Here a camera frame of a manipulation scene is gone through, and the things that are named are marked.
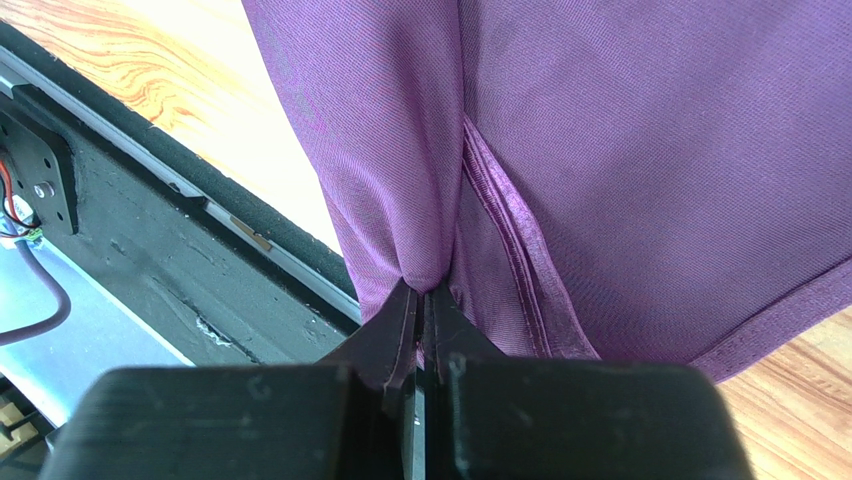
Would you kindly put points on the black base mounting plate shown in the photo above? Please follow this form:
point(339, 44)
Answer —
point(166, 253)

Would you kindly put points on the aluminium frame rail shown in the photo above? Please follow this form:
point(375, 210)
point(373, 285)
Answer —
point(66, 333)

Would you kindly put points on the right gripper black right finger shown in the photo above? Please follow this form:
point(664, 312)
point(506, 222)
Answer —
point(449, 340)

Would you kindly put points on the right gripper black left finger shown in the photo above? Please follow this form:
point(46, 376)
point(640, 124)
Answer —
point(380, 357)

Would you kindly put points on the purple cloth napkin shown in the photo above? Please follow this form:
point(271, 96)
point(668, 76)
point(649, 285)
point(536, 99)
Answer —
point(618, 180)

